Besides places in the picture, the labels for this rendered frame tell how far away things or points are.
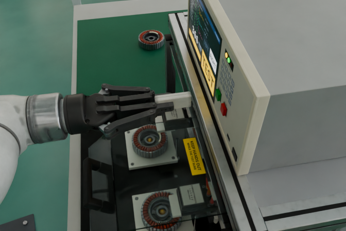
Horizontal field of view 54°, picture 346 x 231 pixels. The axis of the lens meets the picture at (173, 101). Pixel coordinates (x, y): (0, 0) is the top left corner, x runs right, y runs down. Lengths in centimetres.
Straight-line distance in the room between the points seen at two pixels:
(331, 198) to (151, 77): 89
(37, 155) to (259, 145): 173
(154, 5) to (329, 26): 125
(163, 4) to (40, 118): 129
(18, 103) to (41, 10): 283
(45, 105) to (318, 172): 51
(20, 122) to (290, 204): 48
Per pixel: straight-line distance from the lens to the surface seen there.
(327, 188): 69
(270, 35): 62
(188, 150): 74
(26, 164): 217
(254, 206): 63
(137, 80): 136
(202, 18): 76
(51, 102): 64
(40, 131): 64
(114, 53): 151
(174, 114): 100
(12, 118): 63
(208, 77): 75
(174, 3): 184
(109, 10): 181
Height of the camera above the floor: 166
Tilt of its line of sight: 46 degrees down
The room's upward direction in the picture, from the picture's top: straight up
